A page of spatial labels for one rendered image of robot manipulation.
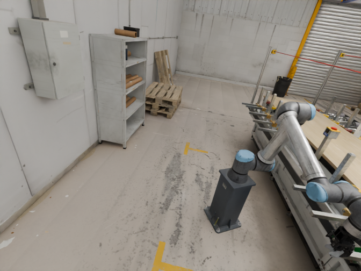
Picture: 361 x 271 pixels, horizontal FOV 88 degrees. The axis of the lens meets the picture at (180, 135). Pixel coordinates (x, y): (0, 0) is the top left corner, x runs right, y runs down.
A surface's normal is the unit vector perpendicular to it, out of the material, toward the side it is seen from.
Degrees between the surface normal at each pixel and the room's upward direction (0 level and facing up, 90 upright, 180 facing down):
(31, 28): 90
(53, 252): 0
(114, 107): 90
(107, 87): 90
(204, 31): 90
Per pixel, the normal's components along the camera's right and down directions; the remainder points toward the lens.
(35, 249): 0.14, -0.86
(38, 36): -0.17, 0.47
